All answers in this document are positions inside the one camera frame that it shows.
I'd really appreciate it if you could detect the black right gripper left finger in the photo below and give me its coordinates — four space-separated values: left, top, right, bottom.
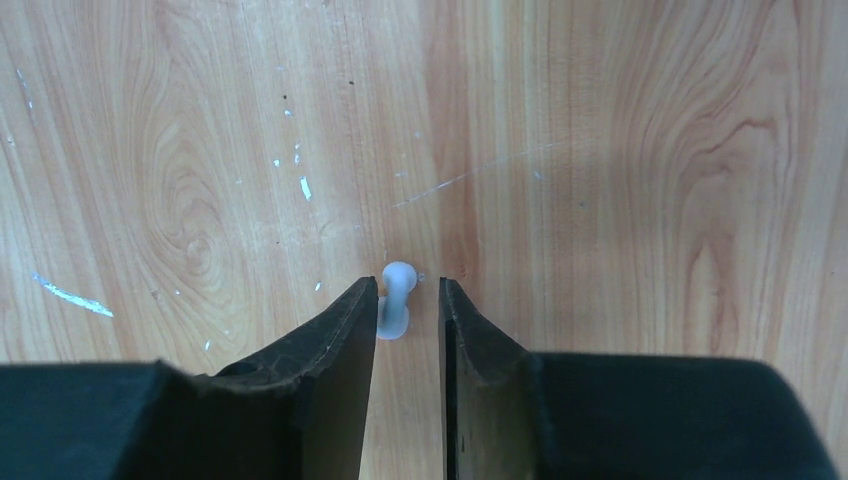
1 277 378 479

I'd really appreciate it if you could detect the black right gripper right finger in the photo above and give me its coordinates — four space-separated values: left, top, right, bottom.
439 278 838 479

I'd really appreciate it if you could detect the white earbud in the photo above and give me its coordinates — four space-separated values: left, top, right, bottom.
376 261 418 340

